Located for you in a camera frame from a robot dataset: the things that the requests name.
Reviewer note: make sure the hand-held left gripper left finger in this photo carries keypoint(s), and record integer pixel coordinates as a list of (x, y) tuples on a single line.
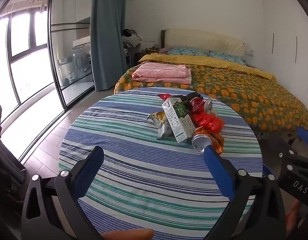
[(90, 170)]

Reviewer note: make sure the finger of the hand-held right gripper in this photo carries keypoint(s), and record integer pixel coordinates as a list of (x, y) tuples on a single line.
[(305, 138), (298, 162)]

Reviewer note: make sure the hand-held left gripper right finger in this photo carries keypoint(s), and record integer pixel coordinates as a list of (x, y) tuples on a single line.
[(217, 172)]

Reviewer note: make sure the silver drink can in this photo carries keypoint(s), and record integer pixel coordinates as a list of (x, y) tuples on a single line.
[(208, 104), (201, 142)]

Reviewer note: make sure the red plastic bag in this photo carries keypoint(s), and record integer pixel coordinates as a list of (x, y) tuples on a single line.
[(209, 122)]

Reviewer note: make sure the white green milk carton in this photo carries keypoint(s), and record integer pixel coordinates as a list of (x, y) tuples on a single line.
[(179, 122)]

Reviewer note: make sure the silver snack wrapper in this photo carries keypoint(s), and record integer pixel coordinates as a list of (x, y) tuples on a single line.
[(164, 132)]

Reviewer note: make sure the crushed red drink can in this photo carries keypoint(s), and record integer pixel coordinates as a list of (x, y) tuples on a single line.
[(197, 105)]

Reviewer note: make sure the black ribbed plastic tray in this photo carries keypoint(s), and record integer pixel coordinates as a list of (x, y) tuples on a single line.
[(194, 95)]

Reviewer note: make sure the yellow snack wrapper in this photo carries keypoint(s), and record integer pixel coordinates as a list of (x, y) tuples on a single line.
[(157, 117)]

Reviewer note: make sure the red wrapper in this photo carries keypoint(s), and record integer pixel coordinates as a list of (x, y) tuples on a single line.
[(165, 96)]

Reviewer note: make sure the person's right hand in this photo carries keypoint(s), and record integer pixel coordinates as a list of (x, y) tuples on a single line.
[(293, 215)]

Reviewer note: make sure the person's left hand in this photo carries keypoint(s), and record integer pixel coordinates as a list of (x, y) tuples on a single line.
[(129, 234)]

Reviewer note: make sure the black white floral bed sheet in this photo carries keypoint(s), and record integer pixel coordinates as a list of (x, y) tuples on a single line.
[(276, 133)]

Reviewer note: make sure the striped tablecloth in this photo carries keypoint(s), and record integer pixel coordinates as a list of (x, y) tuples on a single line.
[(144, 175)]

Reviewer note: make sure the bed with orange floral quilt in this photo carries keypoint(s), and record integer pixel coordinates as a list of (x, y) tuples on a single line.
[(244, 92)]

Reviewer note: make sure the dark cloth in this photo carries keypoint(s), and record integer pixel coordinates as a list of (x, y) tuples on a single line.
[(6, 180)]

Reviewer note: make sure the washing machine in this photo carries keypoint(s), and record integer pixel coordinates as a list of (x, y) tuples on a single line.
[(81, 60)]

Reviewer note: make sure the white wardrobe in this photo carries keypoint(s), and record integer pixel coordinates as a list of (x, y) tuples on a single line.
[(283, 30)]

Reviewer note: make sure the yellow blanket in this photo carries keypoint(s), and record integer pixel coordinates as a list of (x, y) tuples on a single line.
[(206, 61)]

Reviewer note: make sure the teal patterned pillow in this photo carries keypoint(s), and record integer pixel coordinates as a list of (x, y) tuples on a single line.
[(226, 57), (186, 51)]

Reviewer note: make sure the pink folded sheet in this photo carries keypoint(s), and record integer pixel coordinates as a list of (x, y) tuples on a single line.
[(161, 72)]

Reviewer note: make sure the wooden nightstand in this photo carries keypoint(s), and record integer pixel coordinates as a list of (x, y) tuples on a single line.
[(141, 56)]

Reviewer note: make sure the small pink pillow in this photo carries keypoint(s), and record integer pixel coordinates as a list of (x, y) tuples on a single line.
[(164, 50)]

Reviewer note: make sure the cream pillow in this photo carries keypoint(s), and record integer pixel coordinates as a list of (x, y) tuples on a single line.
[(204, 38)]

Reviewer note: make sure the pile of clothes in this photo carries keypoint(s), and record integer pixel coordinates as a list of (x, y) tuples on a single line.
[(131, 38)]

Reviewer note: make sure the blue curtain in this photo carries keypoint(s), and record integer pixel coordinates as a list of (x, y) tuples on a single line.
[(106, 30)]

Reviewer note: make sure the glass sliding door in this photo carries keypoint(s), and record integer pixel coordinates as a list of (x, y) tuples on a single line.
[(69, 17)]

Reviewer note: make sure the black framed window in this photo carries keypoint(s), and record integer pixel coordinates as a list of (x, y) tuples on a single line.
[(21, 30)]

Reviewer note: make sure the ceiling clothes drying rack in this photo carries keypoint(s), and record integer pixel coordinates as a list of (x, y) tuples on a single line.
[(29, 0)]

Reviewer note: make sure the white wall socket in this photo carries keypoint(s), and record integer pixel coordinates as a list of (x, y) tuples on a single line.
[(248, 52)]

